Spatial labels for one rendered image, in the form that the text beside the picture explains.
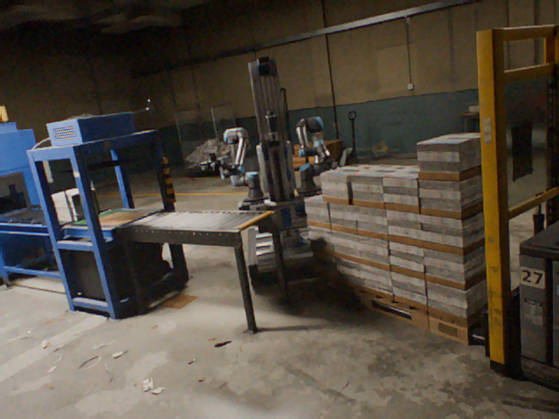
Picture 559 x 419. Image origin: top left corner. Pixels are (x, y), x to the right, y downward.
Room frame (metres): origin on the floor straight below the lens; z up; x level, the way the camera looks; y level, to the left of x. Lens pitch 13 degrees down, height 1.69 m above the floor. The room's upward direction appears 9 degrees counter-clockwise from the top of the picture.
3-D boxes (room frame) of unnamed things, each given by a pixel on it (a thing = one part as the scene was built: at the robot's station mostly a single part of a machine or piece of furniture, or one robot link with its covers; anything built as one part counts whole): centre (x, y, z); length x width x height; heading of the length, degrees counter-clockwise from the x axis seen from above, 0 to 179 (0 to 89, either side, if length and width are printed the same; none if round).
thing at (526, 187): (2.48, -1.38, 1.27); 0.57 x 0.01 x 0.65; 126
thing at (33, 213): (5.01, 2.53, 0.75); 1.53 x 0.64 x 0.10; 56
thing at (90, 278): (4.38, 1.59, 0.38); 0.94 x 0.69 x 0.63; 146
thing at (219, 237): (3.60, 0.88, 0.74); 1.34 x 0.05 x 0.12; 56
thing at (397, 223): (3.44, -0.70, 0.42); 1.17 x 0.39 x 0.83; 36
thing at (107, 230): (4.38, 1.59, 0.75); 0.70 x 0.65 x 0.10; 56
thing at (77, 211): (4.70, 2.06, 0.93); 0.38 x 0.30 x 0.26; 56
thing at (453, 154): (2.85, -1.12, 0.65); 0.39 x 0.30 x 1.29; 126
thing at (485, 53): (2.31, -1.10, 0.97); 0.09 x 0.09 x 1.75; 36
